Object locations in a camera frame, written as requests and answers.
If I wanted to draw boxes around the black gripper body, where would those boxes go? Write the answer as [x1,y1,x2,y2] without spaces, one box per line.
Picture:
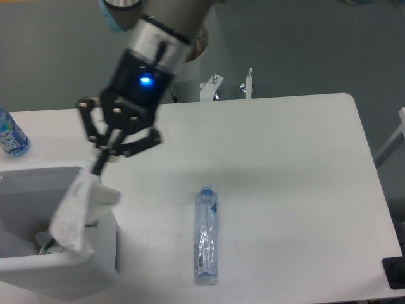
[100,49,174,135]

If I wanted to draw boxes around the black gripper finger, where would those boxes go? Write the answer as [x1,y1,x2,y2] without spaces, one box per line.
[77,97,109,174]
[94,127,162,176]

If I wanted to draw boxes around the white paper wrapper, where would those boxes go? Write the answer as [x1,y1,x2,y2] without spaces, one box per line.
[49,170,122,256]

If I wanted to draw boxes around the clear plastic bottle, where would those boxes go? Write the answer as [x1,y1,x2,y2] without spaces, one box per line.
[193,186,218,286]

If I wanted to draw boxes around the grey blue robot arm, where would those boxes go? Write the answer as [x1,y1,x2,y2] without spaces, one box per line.
[77,1,214,175]

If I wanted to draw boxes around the white plastic trash can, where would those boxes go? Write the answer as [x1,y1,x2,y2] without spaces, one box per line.
[1,161,120,300]

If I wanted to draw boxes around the trash inside can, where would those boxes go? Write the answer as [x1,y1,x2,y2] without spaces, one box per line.
[35,231,64,255]

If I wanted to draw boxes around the blue labelled water bottle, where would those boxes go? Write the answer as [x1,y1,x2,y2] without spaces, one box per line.
[1,108,30,157]

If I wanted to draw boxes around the black device at edge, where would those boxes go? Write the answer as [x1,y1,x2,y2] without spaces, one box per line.
[382,256,404,290]

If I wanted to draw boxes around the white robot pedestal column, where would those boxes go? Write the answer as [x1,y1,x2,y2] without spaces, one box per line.
[172,25,209,104]

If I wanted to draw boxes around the white metal base bracket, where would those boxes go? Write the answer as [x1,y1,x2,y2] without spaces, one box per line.
[199,67,254,102]

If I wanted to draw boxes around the white frame at right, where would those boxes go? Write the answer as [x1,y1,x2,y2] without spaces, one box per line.
[374,107,404,168]

